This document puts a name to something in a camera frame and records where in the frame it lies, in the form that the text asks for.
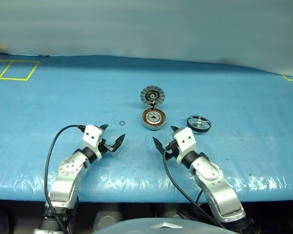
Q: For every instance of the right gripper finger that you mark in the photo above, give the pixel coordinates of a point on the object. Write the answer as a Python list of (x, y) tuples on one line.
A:
[(173, 128), (158, 145)]

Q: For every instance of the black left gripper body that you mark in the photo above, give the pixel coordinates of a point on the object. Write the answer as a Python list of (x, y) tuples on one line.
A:
[(104, 146)]

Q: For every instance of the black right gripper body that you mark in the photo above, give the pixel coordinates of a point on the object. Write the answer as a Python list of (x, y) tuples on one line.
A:
[(172, 148)]

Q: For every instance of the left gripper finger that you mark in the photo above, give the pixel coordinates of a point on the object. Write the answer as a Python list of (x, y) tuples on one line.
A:
[(118, 142), (104, 126)]

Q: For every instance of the copper wound motor stator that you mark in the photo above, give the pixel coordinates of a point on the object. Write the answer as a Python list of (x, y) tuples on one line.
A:
[(153, 119)]

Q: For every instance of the silver finned motor cover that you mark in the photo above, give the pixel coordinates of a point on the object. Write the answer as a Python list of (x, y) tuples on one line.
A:
[(152, 95)]

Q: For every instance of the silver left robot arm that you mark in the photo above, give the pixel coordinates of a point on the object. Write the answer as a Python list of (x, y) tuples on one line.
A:
[(66, 175)]

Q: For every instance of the blue plastic table cover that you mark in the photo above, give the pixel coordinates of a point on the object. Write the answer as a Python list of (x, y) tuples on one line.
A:
[(146, 151)]

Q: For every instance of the grey cylinder under table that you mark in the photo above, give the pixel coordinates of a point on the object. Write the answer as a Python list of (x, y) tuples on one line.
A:
[(108, 218)]

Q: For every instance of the grey robot torso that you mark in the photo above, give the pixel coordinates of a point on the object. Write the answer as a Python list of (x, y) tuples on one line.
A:
[(161, 226)]

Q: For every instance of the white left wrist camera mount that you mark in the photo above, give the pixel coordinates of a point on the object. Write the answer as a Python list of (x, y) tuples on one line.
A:
[(92, 135)]

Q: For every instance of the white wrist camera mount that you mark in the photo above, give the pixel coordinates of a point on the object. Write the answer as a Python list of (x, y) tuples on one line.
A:
[(185, 140), (92, 135)]

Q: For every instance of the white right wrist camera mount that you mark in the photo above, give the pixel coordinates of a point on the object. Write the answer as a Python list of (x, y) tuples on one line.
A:
[(185, 140)]

